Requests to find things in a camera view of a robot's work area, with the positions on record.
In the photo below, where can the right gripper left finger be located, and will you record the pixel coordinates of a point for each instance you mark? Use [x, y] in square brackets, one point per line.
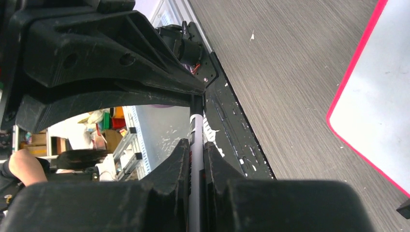
[156, 203]

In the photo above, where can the black white marker pen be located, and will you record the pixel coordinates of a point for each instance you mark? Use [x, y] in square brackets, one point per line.
[196, 201]

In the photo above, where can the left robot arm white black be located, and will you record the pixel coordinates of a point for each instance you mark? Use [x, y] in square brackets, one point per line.
[176, 38]

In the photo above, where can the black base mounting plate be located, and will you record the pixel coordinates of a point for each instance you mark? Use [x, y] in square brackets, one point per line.
[225, 122]

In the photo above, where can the pink framed whiteboard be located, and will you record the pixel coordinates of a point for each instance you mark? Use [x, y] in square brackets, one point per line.
[371, 108]

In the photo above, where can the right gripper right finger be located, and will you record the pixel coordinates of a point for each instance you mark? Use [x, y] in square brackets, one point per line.
[238, 204]

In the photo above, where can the orange cylindrical can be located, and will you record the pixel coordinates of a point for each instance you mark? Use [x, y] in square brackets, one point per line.
[116, 112]

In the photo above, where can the black marker cap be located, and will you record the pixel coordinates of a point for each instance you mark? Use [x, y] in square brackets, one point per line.
[197, 105]

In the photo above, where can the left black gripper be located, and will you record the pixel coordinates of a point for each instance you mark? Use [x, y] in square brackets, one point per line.
[85, 46]

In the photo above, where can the person forearm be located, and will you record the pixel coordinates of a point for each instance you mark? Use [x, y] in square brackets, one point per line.
[26, 168]

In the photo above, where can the white slotted cable duct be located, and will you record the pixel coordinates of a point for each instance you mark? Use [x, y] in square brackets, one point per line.
[140, 138]

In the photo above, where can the cardboard box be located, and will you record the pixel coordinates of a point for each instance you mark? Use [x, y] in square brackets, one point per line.
[113, 139]

